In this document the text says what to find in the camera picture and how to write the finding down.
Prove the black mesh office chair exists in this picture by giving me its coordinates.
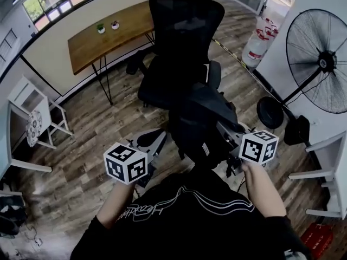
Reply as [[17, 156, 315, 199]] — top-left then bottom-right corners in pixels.
[[126, 0, 226, 111]]

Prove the black garment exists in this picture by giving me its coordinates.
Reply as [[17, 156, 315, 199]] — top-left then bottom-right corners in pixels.
[[167, 82, 246, 170]]

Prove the person's black printed shirt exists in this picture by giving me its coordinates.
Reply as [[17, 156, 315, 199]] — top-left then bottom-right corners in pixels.
[[70, 171, 312, 260]]

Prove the person's left forearm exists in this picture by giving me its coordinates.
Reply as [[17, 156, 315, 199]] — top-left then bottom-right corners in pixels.
[[96, 182, 137, 230]]

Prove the large black standing fan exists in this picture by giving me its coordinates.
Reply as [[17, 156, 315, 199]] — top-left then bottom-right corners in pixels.
[[256, 8, 347, 130]]

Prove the patterned round seat cushion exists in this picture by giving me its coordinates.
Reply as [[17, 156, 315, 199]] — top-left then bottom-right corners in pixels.
[[25, 110, 43, 148]]

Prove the black box by wall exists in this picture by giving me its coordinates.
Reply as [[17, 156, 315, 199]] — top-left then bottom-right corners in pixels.
[[283, 115, 311, 146]]

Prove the white desk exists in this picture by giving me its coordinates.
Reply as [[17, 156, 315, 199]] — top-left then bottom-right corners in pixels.
[[0, 101, 53, 179]]

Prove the thin black floor cable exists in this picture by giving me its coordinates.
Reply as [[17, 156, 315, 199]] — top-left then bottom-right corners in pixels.
[[23, 223, 44, 250]]

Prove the yellow black striped floor tape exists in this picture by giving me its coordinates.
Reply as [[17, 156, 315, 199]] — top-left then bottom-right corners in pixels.
[[212, 37, 273, 92]]

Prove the red plastic crate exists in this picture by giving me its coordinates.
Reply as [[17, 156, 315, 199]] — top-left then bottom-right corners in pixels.
[[300, 223, 335, 257]]

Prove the person's right forearm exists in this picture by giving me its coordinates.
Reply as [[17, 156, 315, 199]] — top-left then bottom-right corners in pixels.
[[241, 161, 288, 220]]

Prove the wooden table with black legs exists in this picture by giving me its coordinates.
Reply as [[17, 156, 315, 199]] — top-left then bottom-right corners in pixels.
[[67, 0, 156, 106]]

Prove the black bag on floor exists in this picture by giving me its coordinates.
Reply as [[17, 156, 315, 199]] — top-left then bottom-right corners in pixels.
[[0, 194, 28, 238]]

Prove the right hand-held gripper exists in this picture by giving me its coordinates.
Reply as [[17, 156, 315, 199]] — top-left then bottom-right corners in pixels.
[[216, 120, 280, 177]]

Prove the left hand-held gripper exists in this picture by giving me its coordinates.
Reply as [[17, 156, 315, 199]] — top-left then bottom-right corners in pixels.
[[102, 128, 168, 189]]

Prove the window with dark frame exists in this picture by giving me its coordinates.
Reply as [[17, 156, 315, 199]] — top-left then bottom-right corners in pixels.
[[21, 0, 85, 24]]

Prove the white wooden chair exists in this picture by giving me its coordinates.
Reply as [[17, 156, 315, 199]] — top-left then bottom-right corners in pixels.
[[288, 130, 347, 219], [7, 75, 74, 149]]

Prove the clear water jug red cap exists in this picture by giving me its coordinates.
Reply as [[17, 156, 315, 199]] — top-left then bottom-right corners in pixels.
[[241, 30, 272, 68], [255, 27, 272, 41], [264, 17, 280, 36]]

